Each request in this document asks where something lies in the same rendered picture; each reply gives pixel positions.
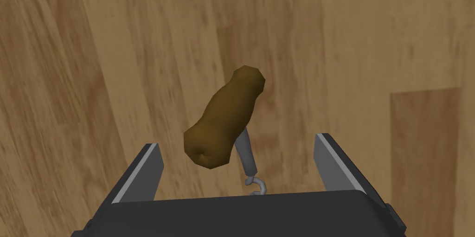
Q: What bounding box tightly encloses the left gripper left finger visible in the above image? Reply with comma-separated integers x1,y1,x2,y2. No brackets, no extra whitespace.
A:
111,142,165,205

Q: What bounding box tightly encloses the brown-handled corkscrew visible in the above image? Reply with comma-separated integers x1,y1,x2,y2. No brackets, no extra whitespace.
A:
183,65,268,196

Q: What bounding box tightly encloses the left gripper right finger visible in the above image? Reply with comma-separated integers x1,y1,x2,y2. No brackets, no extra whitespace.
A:
313,133,386,208

